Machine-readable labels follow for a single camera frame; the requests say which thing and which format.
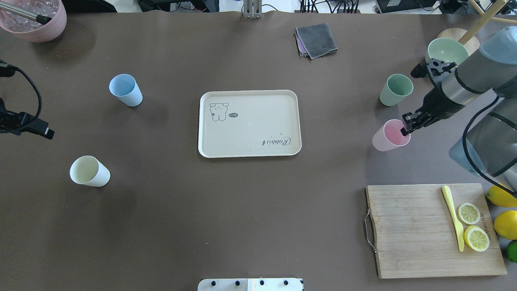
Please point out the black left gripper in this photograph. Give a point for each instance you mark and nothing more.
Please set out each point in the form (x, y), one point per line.
(9, 120)

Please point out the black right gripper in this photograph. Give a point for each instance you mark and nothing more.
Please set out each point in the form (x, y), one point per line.
(433, 102)

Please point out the pink cup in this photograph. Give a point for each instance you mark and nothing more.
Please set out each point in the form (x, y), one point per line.
(389, 136)

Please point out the mint green cup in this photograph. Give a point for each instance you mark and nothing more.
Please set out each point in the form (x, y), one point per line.
(396, 88)

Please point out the cream white cup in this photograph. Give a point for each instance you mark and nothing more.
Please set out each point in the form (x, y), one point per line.
(88, 171)

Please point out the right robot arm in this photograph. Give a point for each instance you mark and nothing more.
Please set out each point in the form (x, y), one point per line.
(487, 145)

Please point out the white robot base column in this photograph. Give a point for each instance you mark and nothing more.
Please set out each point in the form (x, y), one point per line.
(251, 284)

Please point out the cream rabbit tray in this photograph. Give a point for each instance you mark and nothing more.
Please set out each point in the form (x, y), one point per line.
(249, 124)

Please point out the yellow plastic knife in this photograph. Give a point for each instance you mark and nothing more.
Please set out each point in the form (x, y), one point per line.
(458, 227)

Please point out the mint green bowl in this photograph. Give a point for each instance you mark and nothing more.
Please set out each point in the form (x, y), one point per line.
(447, 50)

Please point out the pink bowl with ice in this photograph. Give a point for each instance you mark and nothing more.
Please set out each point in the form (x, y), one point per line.
(30, 30)

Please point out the light blue cup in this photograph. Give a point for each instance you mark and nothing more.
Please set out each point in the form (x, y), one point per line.
(125, 88)

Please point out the lemon slice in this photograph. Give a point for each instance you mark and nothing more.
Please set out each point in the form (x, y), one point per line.
(468, 213)
(476, 238)

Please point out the wooden cutting board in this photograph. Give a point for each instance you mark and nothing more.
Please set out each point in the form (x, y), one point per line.
(414, 236)

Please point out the metal muddler rod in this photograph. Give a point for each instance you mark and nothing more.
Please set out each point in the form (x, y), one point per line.
(41, 19)

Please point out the round wooden stand base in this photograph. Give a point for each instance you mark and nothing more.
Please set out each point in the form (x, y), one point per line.
(457, 34)

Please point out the whole yellow lemon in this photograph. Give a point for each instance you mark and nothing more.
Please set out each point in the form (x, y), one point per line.
(500, 197)
(505, 225)

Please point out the grey folded cloth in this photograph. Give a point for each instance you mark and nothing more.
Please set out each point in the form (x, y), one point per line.
(315, 41)

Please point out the wooden cup tree pole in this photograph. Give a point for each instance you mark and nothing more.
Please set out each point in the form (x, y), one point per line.
(485, 17)

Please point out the green lime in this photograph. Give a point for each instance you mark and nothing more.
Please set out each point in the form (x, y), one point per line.
(511, 251)

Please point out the aluminium frame post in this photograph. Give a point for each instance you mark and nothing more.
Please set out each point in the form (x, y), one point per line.
(252, 9)

